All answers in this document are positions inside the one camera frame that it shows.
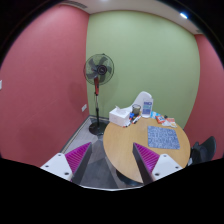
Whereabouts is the orange red small box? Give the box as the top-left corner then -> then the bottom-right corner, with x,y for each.
156,115 -> 165,124

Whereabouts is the clear bottle with blue label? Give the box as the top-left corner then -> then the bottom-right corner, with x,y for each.
142,99 -> 153,118

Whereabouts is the white tissue box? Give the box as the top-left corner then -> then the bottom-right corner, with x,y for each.
109,107 -> 130,127

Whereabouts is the dark glass jar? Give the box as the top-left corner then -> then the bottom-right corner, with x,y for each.
132,104 -> 141,116

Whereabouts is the blue grey patterned mouse pad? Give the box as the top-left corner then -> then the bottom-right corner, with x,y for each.
148,126 -> 180,150

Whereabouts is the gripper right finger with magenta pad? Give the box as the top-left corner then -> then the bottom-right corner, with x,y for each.
132,143 -> 182,185

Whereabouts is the red white marker pen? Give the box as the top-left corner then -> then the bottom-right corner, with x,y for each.
132,115 -> 141,124

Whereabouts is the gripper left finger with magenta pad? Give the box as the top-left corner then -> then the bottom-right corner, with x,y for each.
41,142 -> 92,185

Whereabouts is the black standing pedestal fan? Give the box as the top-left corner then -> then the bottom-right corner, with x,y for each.
83,54 -> 114,135

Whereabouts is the black office chair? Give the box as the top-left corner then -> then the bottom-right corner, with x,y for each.
188,136 -> 216,165

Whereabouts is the white wall socket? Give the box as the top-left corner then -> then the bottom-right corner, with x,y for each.
81,104 -> 87,112

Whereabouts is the light blue small packet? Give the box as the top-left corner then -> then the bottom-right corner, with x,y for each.
151,111 -> 157,119

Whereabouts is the orange white card packet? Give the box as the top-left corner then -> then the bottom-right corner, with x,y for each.
166,118 -> 177,128

